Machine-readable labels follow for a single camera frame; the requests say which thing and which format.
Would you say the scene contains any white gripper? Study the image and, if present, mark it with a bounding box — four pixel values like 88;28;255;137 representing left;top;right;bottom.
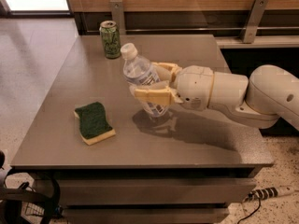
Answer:
129;63;214;111

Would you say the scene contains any black power cable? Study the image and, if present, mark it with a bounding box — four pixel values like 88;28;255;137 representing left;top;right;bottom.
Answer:
236;196;263;224

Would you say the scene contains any right metal wall bracket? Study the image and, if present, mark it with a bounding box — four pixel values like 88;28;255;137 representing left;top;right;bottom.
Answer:
240;0;269;44

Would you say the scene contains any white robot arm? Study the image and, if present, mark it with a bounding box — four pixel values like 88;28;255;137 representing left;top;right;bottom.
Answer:
130;63;299;130

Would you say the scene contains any left metal wall bracket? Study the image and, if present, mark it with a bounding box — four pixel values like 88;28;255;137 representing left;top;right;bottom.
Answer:
109;0;126;35

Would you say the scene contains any clear plastic water bottle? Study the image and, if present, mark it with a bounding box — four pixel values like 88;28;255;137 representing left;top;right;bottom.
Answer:
121;43;167;118

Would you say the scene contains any green and yellow sponge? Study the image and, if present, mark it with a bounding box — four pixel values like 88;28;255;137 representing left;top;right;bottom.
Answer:
74;102;116;146

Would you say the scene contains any grey table drawer lower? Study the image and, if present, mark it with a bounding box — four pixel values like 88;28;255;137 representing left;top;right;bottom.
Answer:
63;208;229;224

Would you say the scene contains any black chair base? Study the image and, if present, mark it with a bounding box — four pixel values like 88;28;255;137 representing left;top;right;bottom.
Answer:
0;151;61;224

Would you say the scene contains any grey table drawer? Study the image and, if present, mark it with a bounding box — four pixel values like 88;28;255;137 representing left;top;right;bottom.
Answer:
63;208;229;224
58;178;255;206

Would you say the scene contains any grey table drawer upper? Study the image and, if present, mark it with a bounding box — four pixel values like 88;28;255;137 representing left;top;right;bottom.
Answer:
58;178;255;206

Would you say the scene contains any white power strip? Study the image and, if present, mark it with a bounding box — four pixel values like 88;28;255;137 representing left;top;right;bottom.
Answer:
244;186;295;202

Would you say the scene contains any metal wall bracket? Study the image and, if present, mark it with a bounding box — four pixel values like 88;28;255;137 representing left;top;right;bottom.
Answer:
240;0;269;44
109;0;126;35

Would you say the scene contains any green soda can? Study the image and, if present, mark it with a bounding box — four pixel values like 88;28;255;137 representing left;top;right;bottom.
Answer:
99;21;121;59

